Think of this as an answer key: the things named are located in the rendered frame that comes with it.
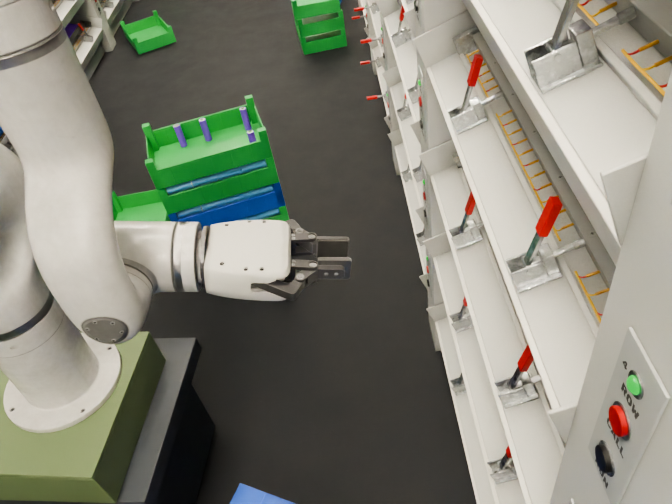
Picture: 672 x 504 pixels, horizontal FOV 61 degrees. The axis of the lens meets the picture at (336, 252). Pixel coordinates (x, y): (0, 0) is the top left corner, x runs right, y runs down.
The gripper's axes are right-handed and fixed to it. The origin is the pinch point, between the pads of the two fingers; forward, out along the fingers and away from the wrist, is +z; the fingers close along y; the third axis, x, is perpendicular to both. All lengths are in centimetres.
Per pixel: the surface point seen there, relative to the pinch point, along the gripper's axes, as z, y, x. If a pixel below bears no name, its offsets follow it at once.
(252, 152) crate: -14, -71, -33
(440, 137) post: 19.4, -30.0, -1.2
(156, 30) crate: -75, -257, -81
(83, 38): -102, -224, -72
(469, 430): 29, -3, -47
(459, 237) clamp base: 19.6, -11.0, -6.3
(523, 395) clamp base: 21.1, 15.7, -6.3
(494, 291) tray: 22.2, -0.7, -6.8
